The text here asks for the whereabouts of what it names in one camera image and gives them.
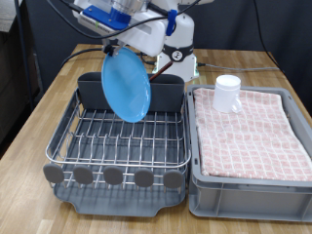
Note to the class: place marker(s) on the dark grey utensil caddy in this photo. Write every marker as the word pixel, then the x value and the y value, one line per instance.
pixel 91 94

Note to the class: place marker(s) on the dark grey backdrop curtain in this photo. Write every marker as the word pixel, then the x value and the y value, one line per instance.
pixel 48 32

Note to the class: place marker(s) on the dark metal pole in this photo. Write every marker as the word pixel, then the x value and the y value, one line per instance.
pixel 23 48

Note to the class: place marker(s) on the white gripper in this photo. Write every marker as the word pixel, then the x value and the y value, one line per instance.
pixel 146 39

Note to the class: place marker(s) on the pink checked towel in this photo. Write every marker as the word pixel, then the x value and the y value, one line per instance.
pixel 260 130

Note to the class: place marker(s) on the grey plastic crate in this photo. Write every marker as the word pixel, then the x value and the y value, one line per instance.
pixel 243 201

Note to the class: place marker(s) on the wrist camera on blue mount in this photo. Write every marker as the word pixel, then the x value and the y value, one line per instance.
pixel 104 16

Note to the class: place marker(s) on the white plastic mug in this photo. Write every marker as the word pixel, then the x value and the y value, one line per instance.
pixel 226 94

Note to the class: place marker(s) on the brown wooden spoon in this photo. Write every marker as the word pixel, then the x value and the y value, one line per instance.
pixel 161 70

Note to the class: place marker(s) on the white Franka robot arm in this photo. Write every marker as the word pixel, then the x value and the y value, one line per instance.
pixel 182 29

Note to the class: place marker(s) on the blue plate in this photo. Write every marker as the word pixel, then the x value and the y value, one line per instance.
pixel 126 87

